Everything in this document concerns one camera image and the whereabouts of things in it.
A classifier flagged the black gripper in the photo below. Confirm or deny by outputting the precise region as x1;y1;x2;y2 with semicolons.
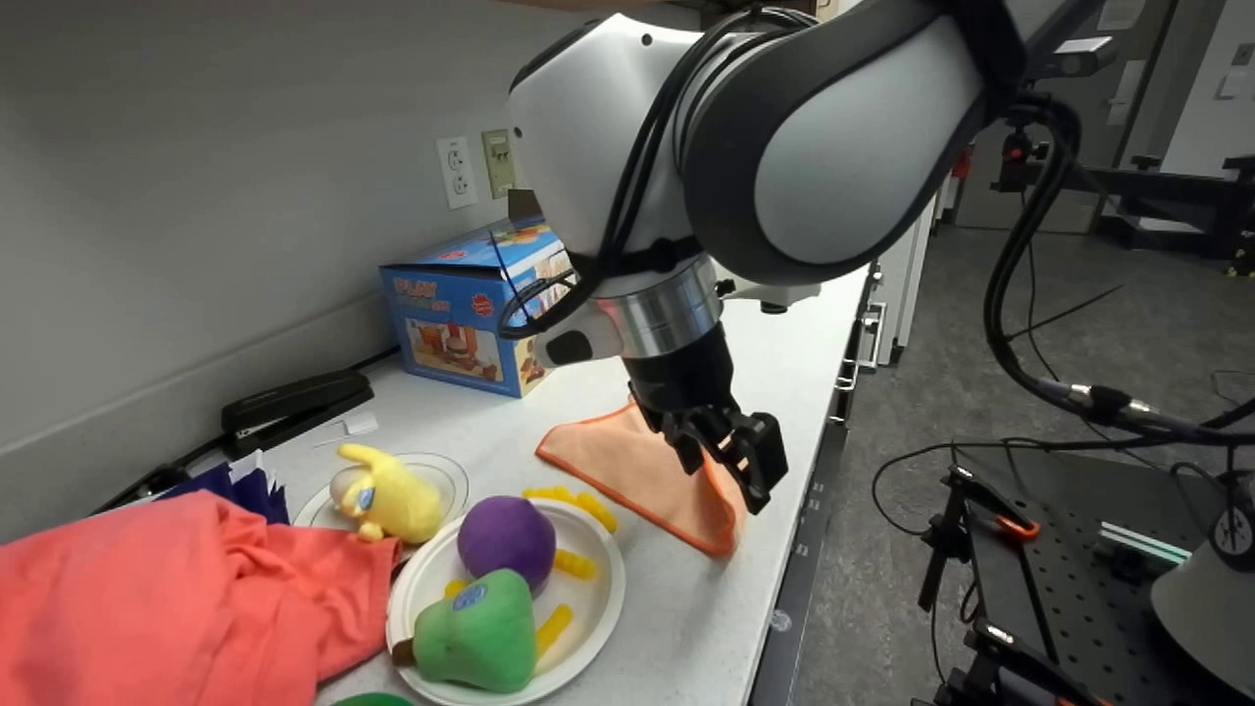
629;321;794;516

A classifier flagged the orange microfiber cloth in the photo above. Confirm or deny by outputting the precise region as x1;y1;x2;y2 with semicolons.
533;399;752;565

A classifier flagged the dark blue cloth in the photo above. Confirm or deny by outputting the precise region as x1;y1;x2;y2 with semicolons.
163;449;293;527

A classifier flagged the coral red cloth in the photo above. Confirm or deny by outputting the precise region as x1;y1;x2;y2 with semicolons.
0;487;405;706

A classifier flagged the yellow toy fries pile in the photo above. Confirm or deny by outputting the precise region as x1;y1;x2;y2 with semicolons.
524;483;620;539

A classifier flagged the white paper plate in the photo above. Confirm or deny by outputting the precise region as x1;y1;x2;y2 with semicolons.
386;493;631;706

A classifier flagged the purple plush ball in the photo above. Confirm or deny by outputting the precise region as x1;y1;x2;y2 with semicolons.
456;491;563;595

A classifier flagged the black stand with orange clamp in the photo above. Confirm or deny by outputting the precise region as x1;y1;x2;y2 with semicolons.
914;465;1052;706

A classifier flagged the clear plastic plate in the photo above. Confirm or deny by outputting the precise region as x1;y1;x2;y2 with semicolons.
293;449;474;543

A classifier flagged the green plush pear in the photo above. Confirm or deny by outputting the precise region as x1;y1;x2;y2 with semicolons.
388;565;542;697

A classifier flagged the play food set box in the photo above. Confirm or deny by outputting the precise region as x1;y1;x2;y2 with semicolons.
378;219;584;406

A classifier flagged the yellow plush toy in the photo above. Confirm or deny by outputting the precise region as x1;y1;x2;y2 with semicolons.
325;442;452;551

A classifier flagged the black perforated breadboard table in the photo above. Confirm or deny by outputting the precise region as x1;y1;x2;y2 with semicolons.
965;442;1255;706

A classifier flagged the black stapler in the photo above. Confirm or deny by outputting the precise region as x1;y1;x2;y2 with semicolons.
218;365;378;465

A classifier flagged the grey round base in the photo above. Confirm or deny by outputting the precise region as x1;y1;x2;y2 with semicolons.
1150;469;1255;703

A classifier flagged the thin black floor cable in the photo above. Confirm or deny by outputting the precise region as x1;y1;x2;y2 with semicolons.
866;437;1026;543

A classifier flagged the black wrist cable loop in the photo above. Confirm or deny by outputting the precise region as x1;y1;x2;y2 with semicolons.
495;11;738;344

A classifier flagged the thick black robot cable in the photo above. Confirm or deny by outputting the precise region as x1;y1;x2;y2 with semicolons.
980;95;1255;449

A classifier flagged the beige wall plate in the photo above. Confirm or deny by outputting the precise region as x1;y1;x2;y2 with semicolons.
480;125;520;203

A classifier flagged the white wall outlet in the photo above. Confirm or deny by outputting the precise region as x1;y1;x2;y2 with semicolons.
437;135;484;212

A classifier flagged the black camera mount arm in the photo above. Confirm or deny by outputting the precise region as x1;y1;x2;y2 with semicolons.
997;123;1255;270

